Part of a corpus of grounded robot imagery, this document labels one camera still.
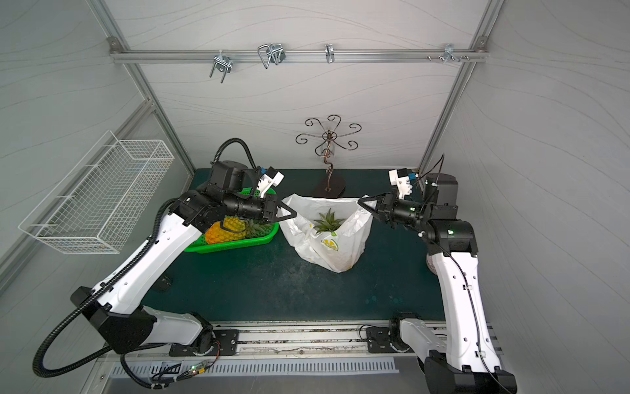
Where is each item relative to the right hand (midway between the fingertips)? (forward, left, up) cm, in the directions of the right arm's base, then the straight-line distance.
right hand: (359, 203), depth 61 cm
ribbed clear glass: (+1, -29, -34) cm, 45 cm away
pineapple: (+5, +8, -17) cm, 19 cm away
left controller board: (-34, +44, -36) cm, 66 cm away
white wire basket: (0, +74, -5) cm, 74 cm away
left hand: (-3, +16, -3) cm, 17 cm away
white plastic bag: (-3, +4, -22) cm, 22 cm away
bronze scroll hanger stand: (+36, +8, -34) cm, 50 cm away
